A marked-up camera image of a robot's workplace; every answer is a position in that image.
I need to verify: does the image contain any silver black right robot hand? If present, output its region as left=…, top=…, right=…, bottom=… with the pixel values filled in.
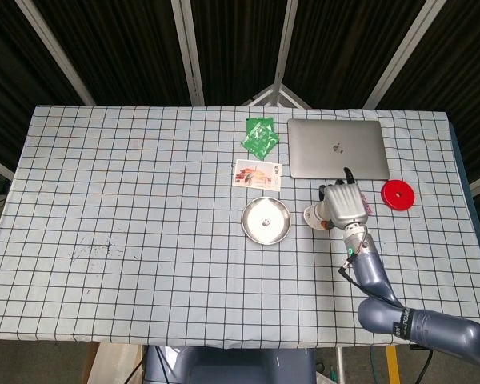
left=318, top=166, right=371, bottom=234

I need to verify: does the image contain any white paper cup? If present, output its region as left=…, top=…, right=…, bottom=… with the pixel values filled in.
left=302, top=199, right=334, bottom=231

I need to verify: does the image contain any round metal plate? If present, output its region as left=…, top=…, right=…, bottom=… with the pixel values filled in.
left=241, top=195, right=293, bottom=246

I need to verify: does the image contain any red round disc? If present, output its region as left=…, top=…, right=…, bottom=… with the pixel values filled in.
left=380, top=179, right=417, bottom=210

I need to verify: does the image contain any grey closed laptop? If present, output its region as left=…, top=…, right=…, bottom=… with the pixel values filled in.
left=286, top=118, right=391, bottom=180

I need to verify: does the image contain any postcard with palace picture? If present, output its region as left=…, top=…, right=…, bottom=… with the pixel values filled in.
left=233, top=158, right=284, bottom=192

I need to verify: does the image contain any green foil packet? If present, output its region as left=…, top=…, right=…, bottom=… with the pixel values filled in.
left=246, top=116, right=276, bottom=139
left=240, top=122, right=281, bottom=160

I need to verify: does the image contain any dark blue table skirt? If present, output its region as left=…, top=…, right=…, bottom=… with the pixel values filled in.
left=447, top=119, right=480, bottom=313

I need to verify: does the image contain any thin metal table leg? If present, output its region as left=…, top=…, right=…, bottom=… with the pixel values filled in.
left=336, top=346, right=346, bottom=384

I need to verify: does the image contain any blue-grey robot torso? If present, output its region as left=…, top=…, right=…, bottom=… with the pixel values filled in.
left=143, top=346, right=317, bottom=384

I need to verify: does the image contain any light blue checkered tablecloth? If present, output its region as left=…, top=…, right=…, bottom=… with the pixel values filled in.
left=0, top=104, right=480, bottom=350

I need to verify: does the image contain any beige cardboard box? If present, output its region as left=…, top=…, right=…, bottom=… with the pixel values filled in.
left=82, top=342, right=145, bottom=384

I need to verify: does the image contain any black arm cable with plug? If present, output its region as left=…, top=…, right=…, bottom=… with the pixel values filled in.
left=338, top=226, right=402, bottom=310

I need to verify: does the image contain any white triangular frame brace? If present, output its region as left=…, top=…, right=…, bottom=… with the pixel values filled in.
left=246, top=82, right=312, bottom=108

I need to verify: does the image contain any white metal frame post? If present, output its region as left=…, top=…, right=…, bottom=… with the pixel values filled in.
left=271, top=0, right=300, bottom=106
left=170, top=0, right=206, bottom=106
left=362, top=0, right=442, bottom=110
left=14, top=0, right=97, bottom=106

